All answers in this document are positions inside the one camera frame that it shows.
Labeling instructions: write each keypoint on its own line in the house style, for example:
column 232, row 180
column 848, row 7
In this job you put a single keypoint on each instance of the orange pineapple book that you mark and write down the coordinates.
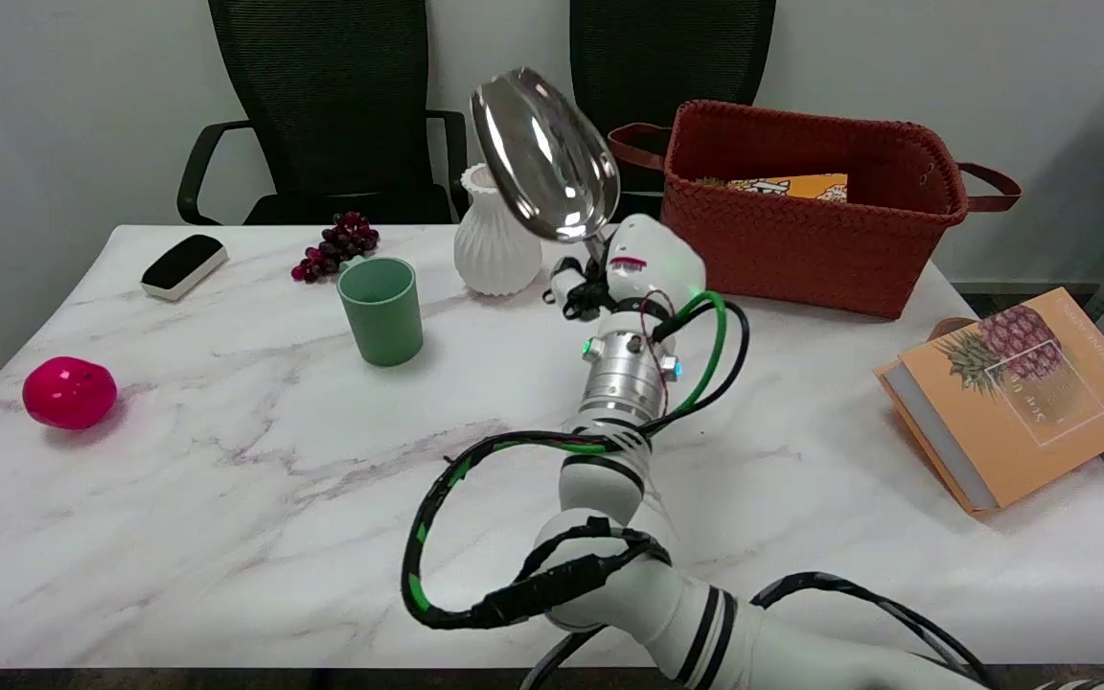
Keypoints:
column 1022, row 398

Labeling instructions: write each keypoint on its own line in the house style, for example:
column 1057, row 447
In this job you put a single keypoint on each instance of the black mesh office chair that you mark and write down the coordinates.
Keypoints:
column 332, row 105
column 672, row 77

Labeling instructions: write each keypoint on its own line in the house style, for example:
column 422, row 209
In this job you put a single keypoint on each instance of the white ribbed ceramic vase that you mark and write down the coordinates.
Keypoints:
column 494, row 235

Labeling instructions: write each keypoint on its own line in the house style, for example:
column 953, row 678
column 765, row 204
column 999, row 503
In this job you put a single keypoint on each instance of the brown woven storage basket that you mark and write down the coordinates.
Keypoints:
column 806, row 225

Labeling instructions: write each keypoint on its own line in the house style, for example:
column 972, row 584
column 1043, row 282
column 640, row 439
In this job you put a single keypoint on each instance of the orange box in basket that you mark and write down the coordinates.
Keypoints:
column 792, row 186

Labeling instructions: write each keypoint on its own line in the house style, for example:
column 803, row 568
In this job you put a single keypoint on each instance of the dark red grape bunch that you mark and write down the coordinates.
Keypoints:
column 336, row 247

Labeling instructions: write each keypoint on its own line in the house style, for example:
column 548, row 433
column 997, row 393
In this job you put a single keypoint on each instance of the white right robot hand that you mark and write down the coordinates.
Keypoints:
column 646, row 263

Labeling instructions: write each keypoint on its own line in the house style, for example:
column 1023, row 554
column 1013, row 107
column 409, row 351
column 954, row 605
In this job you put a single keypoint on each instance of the magenta plastic ball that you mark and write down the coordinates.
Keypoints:
column 69, row 392

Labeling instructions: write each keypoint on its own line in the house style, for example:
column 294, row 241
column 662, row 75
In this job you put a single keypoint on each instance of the stainless steel scoop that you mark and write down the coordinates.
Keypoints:
column 544, row 153

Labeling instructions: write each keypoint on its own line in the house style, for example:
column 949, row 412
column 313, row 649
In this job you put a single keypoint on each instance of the black and white eraser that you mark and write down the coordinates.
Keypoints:
column 184, row 265

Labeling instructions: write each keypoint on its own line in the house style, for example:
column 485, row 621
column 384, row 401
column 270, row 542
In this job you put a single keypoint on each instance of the green cup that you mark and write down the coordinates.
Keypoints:
column 381, row 311

